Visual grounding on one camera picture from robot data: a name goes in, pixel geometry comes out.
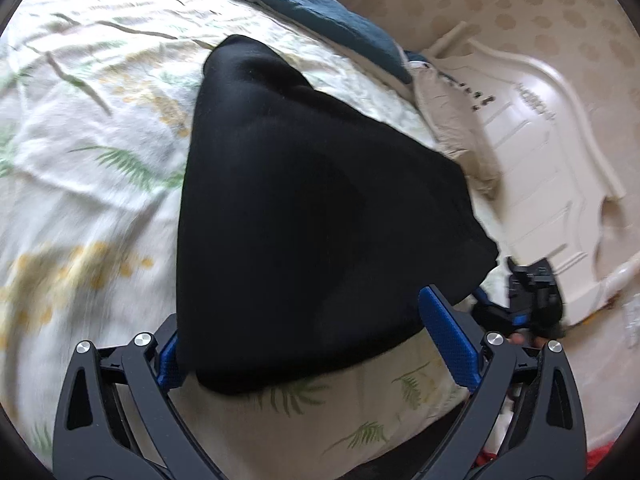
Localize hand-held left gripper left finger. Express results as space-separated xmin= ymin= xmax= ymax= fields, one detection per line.
xmin=52 ymin=312 xmax=226 ymax=480

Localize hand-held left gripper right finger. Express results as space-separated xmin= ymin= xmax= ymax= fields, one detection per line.
xmin=417 ymin=285 xmax=589 ymax=480

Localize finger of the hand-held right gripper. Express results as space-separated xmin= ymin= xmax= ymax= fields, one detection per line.
xmin=472 ymin=286 xmax=510 ymax=313

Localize black pants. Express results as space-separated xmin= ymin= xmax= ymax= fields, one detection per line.
xmin=176 ymin=34 xmax=501 ymax=397

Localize person's right hand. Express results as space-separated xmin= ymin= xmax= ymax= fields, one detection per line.
xmin=507 ymin=332 xmax=549 ymax=352

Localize cream carved headboard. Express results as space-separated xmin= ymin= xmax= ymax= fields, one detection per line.
xmin=420 ymin=22 xmax=629 ymax=327

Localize beige pillow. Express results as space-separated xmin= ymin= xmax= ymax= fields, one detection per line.
xmin=410 ymin=62 xmax=504 ymax=197

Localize floral white quilt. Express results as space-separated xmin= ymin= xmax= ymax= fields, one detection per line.
xmin=0 ymin=0 xmax=501 ymax=480

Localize dark teal blanket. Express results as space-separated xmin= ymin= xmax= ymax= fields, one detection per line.
xmin=145 ymin=0 xmax=416 ymax=86

